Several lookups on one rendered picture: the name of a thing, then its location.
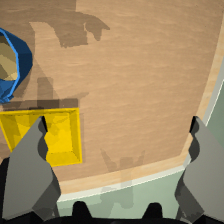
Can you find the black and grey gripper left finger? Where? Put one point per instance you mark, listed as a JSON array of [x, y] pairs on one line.
[[29, 188]]

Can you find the yellow square tray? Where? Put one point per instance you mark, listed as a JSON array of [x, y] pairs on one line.
[[63, 136]]

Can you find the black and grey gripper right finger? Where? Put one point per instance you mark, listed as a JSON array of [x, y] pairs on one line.
[[200, 189]]

